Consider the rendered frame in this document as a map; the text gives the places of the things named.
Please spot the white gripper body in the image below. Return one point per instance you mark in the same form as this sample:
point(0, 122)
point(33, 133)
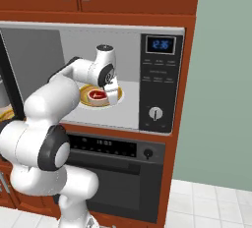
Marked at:
point(112, 95)

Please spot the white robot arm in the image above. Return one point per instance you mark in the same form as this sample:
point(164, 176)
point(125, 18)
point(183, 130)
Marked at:
point(39, 114)

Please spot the white microwave turntable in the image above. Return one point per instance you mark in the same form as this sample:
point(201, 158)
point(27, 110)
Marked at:
point(120, 100)

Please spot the red steak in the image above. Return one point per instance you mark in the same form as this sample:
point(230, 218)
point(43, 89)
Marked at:
point(97, 95)

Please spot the orange plate with brown rim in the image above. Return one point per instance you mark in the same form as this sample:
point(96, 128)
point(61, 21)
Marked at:
point(86, 94)

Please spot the grey microwave oven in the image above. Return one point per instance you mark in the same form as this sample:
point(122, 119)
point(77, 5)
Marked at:
point(157, 84)

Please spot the black microwave door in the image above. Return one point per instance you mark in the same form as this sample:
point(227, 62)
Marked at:
point(11, 84)

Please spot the tan plate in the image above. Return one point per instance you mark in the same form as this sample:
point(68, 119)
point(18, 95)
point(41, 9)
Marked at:
point(6, 115)

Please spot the black oven knob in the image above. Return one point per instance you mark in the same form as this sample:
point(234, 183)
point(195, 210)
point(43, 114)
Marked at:
point(148, 153)

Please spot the black built-in oven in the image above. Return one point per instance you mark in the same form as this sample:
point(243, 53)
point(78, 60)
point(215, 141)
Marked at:
point(131, 173)

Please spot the black oven door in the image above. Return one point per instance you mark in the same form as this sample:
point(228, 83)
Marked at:
point(131, 189)

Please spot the brown base cabinet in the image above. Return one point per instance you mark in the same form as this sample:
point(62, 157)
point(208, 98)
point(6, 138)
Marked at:
point(6, 196)

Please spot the brown tall cabinet frame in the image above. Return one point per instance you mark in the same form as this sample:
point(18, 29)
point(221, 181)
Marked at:
point(187, 74)

